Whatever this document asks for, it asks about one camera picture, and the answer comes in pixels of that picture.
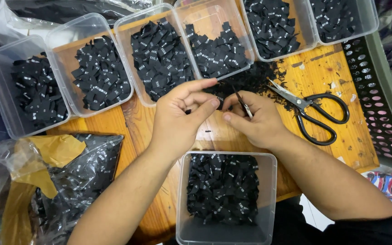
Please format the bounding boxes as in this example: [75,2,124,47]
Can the person's right hand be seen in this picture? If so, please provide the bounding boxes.
[221,90,294,152]

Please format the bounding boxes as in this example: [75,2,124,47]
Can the person's left hand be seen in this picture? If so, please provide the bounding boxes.
[147,78,221,161]

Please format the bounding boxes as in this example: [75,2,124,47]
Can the small black thread snips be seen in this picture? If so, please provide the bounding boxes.
[232,85,254,120]

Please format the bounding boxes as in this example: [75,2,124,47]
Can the heap of black fabric trimmings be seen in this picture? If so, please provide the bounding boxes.
[203,61,295,111]

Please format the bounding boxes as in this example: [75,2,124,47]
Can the pile of black labels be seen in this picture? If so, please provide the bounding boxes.
[130,17,195,102]
[10,52,69,130]
[185,21,251,79]
[243,0,301,60]
[71,35,132,111]
[186,153,260,225]
[309,0,356,43]

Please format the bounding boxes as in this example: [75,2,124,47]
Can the clear bag of black labels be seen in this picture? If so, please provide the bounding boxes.
[0,133,125,245]

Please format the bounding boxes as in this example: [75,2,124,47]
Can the brown paper sheet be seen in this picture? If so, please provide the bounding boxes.
[0,134,87,245]

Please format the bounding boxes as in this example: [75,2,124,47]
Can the red blue patterned cloth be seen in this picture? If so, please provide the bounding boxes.
[363,170,392,206]

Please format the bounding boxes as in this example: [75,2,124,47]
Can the person's black clothing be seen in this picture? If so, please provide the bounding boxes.
[271,196,392,245]

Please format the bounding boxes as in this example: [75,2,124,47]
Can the clear bag of black ribbon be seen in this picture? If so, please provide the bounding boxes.
[0,0,156,39]

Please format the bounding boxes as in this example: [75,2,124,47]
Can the large black-handled scissors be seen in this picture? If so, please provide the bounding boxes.
[267,79,350,146]

